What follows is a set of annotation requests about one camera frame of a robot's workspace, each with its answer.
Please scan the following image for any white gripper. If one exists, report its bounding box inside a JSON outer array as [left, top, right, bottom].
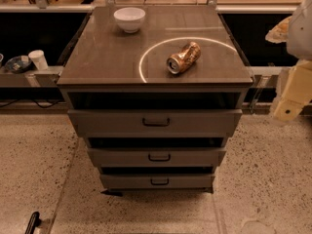
[[265, 17, 312, 122]]

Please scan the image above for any grey drawer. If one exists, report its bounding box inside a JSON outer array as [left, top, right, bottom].
[[68, 109, 242, 137], [100, 175, 213, 190], [88, 147, 225, 168]]

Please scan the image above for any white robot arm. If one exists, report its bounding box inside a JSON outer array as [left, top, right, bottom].
[[265, 0, 312, 122]]

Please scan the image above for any grey drawer cabinet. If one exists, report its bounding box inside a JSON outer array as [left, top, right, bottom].
[[58, 6, 253, 181]]

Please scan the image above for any crushed golden soda can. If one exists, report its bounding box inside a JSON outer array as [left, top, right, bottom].
[[167, 41, 201, 74]]

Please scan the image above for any white ceramic bowl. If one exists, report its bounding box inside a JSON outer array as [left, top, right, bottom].
[[114, 7, 145, 33]]

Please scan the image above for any white paper cup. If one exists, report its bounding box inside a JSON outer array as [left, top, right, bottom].
[[28, 50, 48, 70]]

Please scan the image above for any dark blue bowl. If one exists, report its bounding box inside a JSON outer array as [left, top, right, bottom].
[[5, 56, 32, 74]]

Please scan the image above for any black object on floor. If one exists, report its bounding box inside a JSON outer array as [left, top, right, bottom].
[[24, 212, 41, 234]]

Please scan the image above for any black cable on floor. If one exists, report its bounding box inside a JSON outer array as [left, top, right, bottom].
[[0, 98, 64, 109]]

